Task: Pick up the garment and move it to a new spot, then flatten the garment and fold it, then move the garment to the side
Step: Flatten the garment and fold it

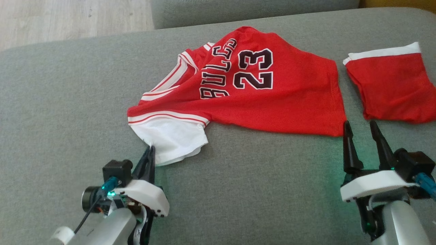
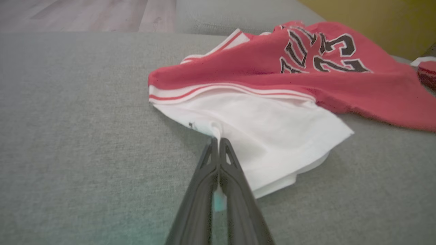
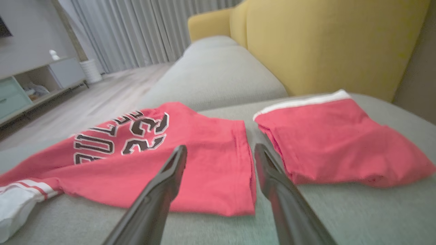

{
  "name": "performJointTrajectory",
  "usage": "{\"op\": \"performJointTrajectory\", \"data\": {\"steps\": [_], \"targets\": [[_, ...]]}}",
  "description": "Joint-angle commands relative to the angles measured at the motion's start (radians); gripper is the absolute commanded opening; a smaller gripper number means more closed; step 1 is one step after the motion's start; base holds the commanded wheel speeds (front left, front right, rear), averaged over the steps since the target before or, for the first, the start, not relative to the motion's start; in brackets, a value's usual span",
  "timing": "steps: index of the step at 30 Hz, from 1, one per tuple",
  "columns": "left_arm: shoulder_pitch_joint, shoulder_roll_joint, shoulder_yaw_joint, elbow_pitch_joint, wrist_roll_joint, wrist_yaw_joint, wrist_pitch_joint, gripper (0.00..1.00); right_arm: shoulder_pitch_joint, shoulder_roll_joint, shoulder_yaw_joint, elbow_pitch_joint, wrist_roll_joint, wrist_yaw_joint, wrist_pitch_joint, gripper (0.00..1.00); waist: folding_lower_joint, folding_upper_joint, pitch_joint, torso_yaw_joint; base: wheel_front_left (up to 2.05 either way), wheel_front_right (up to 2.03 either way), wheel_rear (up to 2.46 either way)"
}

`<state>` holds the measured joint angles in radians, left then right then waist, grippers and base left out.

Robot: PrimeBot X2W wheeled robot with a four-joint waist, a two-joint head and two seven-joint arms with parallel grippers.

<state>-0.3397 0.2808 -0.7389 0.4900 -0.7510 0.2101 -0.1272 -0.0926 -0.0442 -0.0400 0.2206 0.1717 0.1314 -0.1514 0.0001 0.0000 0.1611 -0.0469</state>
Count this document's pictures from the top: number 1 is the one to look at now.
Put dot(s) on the grey sofa back cushion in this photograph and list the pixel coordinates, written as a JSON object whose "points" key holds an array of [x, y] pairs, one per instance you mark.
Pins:
{"points": [[255, 12]]}

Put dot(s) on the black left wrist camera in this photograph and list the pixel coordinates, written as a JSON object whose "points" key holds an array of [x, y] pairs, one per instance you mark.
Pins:
{"points": [[112, 177]]}

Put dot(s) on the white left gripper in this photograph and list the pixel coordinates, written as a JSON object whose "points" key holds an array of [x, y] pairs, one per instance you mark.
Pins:
{"points": [[146, 197]]}

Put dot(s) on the red basketball jersey with number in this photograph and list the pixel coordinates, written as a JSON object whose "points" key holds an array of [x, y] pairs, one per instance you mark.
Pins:
{"points": [[265, 92]]}

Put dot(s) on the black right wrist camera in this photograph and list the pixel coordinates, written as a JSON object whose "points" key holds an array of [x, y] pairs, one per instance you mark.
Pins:
{"points": [[412, 165]]}

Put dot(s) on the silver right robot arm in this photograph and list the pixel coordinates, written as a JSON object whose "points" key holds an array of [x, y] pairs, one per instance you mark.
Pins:
{"points": [[402, 224]]}

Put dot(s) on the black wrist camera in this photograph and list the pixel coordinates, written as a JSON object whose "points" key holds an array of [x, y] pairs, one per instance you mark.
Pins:
{"points": [[412, 165], [112, 177]]}

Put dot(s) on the red shorts with white trim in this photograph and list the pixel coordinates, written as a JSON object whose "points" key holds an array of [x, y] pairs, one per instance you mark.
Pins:
{"points": [[391, 88]]}

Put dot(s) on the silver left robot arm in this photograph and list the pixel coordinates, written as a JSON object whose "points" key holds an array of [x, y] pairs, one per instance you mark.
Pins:
{"points": [[112, 228]]}

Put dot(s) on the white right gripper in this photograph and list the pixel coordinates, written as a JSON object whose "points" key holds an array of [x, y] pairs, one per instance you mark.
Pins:
{"points": [[371, 185]]}

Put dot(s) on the grey sofa seat cushion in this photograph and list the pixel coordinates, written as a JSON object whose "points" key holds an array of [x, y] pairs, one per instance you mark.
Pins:
{"points": [[218, 204]]}

